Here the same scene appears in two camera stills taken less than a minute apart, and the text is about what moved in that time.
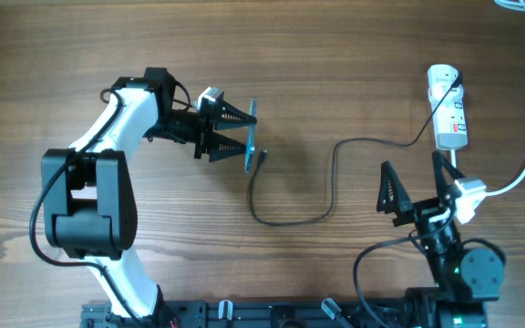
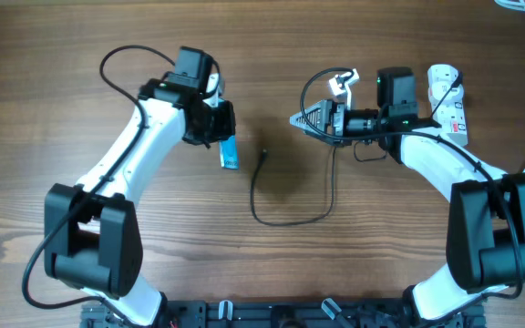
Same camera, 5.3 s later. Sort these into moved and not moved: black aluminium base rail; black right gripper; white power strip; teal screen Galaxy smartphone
Moved: black right gripper; teal screen Galaxy smartphone
Not moved: white power strip; black aluminium base rail
